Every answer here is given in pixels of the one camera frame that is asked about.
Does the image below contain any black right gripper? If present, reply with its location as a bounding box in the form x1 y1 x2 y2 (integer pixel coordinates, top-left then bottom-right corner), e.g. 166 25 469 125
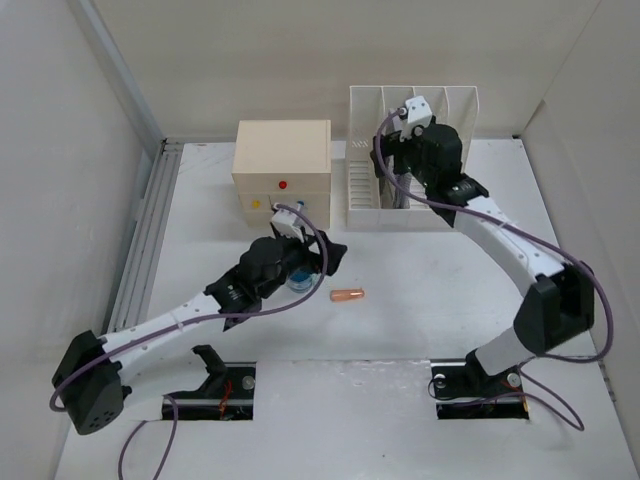
369 126 436 188

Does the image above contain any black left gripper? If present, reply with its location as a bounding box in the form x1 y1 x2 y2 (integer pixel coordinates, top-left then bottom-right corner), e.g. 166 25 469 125
257 228 343 299

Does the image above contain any blue ink bottle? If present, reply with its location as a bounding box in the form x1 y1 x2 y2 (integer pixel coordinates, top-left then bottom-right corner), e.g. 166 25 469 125
286 269 315 294

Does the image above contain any cream drawer cabinet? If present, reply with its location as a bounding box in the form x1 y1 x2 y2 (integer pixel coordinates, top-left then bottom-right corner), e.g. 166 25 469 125
232 120 332 230

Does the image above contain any grey setup guide booklet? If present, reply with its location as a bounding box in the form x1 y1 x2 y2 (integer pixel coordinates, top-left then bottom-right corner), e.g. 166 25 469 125
378 173 413 209

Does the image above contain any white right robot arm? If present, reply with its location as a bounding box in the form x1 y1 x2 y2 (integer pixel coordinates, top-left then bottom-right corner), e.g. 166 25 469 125
370 122 594 395

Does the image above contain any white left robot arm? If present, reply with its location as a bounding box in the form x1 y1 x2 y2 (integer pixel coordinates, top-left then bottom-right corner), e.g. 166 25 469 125
50 231 348 436

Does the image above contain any orange transparent cap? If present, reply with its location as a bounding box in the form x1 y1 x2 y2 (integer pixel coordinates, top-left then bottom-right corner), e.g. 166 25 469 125
330 288 365 302

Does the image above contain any white file organizer rack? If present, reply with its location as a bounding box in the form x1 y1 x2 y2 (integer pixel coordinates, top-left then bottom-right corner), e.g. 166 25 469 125
345 85 479 232

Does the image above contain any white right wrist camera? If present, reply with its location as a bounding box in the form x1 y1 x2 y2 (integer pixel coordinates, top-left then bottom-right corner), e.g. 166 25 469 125
399 95 433 136

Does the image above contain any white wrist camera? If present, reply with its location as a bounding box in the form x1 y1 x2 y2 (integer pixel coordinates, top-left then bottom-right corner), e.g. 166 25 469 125
399 95 433 136
270 202 305 241

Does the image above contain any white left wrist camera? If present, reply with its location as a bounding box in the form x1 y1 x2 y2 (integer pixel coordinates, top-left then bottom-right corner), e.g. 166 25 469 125
270 202 305 241

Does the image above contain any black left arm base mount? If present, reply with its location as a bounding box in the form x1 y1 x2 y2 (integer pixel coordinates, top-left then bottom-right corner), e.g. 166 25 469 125
161 345 257 421

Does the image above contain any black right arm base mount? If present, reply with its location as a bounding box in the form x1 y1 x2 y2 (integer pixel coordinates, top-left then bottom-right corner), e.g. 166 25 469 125
428 356 529 420

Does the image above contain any aluminium frame rail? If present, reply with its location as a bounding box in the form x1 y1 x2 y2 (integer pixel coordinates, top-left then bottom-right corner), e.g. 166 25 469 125
68 1 181 333

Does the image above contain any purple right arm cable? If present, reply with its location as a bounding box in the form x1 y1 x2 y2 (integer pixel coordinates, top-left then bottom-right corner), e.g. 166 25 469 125
373 107 615 432

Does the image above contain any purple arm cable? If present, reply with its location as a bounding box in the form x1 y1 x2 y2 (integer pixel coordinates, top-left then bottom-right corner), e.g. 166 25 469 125
373 107 615 432
48 200 331 480

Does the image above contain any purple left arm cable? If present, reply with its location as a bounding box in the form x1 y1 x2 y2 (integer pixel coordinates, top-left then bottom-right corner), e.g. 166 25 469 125
48 200 331 480

